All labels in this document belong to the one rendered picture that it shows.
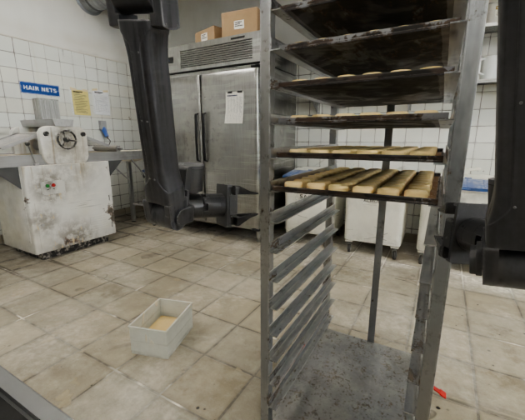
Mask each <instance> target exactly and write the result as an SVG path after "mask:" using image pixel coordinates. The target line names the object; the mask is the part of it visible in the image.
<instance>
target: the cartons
mask: <svg viewBox="0 0 525 420"><path fill-rule="evenodd" d="M258 30H260V9H259V8H258V7H250V8H246V9H241V10H237V11H232V12H225V13H222V27H217V26H214V25H213V26H211V27H208V28H206V29H204V30H202V31H200V32H197V33H195V42H196V43H197V42H202V41H207V40H211V39H215V38H224V37H228V36H232V35H237V34H241V33H250V32H254V31H258Z"/></svg>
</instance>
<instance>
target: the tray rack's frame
mask: <svg viewBox="0 0 525 420"><path fill-rule="evenodd" d="M392 140H393V128H385V136H384V147H387V146H392ZM329 144H338V130H332V129H330V132H329ZM386 205H387V202H386V201H379V205H378V215H377V234H376V244H375V254H374V264H373V275H372V293H371V303H370V313H369V324H368V334H367V340H365V339H362V338H359V337H354V336H351V335H348V334H345V333H342V332H337V331H334V330H332V329H328V328H327V329H326V331H325V332H324V334H323V335H322V337H321V338H320V340H319V342H318V343H317V345H316V347H315V348H314V349H313V351H312V353H311V355H310V356H309V358H308V360H307V361H306V363H305V364H304V366H303V368H302V370H301V371H300V373H299V374H298V375H297V378H296V379H295V381H294V382H293V384H292V386H291V387H290V389H289V390H288V392H287V394H286V396H285V397H284V399H283V400H282V402H281V404H280V405H279V407H278V408H277V411H274V410H272V420H403V414H404V411H403V409H404V404H405V398H406V392H407V386H408V370H409V365H410V359H411V353H410V352H404V351H401V350H398V349H396V348H392V347H388V346H384V345H382V344H379V343H375V342H374V335H375V326H376V316H377V307H378V289H379V279H380V270H381V261H382V251H383V234H384V223H385V214H386Z"/></svg>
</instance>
